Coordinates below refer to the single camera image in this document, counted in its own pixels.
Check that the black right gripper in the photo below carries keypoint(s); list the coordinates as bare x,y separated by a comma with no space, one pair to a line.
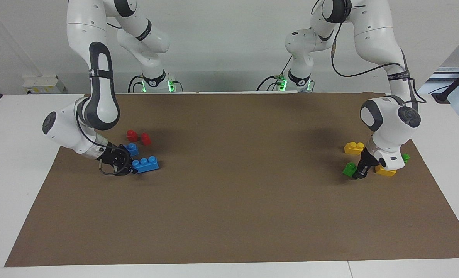
114,160

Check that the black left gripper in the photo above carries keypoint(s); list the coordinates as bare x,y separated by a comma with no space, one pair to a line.
369,160

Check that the green two-stud toy block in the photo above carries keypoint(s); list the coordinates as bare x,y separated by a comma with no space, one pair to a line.
349,170
405,158

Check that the blue three-stud toy block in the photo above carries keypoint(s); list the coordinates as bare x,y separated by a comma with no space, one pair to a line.
147,165
132,149

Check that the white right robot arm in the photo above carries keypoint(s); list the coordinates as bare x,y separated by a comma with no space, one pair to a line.
82,46

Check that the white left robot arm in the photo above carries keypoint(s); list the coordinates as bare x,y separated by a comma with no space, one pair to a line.
380,38

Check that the yellow two-stud toy block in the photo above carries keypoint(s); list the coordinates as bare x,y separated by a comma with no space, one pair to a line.
353,148
387,172

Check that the red toy block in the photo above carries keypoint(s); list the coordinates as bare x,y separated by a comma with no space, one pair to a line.
146,139
132,136

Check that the brown table mat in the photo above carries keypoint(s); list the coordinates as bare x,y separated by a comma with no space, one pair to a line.
229,208

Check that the white wall socket box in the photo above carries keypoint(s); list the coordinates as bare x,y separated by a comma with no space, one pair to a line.
40,85

